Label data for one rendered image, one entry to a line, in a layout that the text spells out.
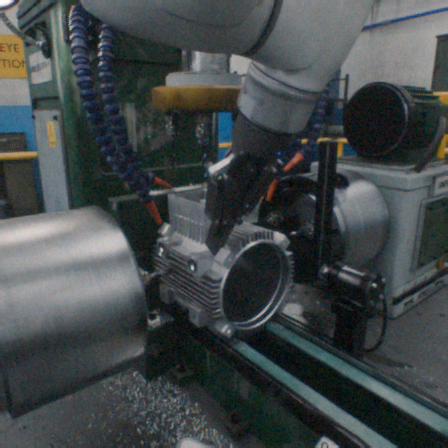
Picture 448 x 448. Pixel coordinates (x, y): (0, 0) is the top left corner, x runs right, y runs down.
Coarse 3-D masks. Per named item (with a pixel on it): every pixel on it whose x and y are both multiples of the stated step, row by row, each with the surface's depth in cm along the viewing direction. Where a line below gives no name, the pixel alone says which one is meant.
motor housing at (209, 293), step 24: (240, 240) 59; (264, 240) 62; (168, 264) 67; (216, 264) 60; (240, 264) 78; (264, 264) 72; (288, 264) 67; (192, 288) 62; (216, 288) 58; (240, 288) 75; (264, 288) 72; (288, 288) 70; (216, 312) 60; (240, 312) 69; (264, 312) 68; (240, 336) 64
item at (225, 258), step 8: (168, 224) 71; (160, 232) 71; (168, 232) 71; (280, 240) 65; (288, 240) 66; (224, 248) 59; (216, 256) 59; (224, 256) 58; (232, 256) 58; (224, 264) 58; (280, 304) 69; (280, 312) 69; (216, 328) 62; (224, 328) 61; (232, 328) 62
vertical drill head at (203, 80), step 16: (192, 64) 60; (208, 64) 60; (224, 64) 62; (176, 80) 60; (192, 80) 59; (208, 80) 59; (224, 80) 60; (240, 80) 63; (160, 96) 60; (176, 96) 58; (192, 96) 57; (208, 96) 57; (224, 96) 58; (160, 112) 63; (176, 112) 60; (192, 112) 59; (208, 112) 59; (224, 112) 60; (176, 128) 68; (208, 128) 61; (208, 160) 75
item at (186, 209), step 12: (180, 192) 73; (192, 192) 75; (204, 192) 76; (168, 204) 72; (180, 204) 69; (192, 204) 66; (204, 204) 64; (180, 216) 69; (192, 216) 66; (204, 216) 63; (180, 228) 70; (192, 228) 66; (204, 228) 64; (192, 240) 67; (204, 240) 65
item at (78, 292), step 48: (0, 240) 43; (48, 240) 45; (96, 240) 47; (0, 288) 39; (48, 288) 42; (96, 288) 44; (144, 288) 49; (0, 336) 38; (48, 336) 41; (96, 336) 44; (144, 336) 49; (0, 384) 40; (48, 384) 42
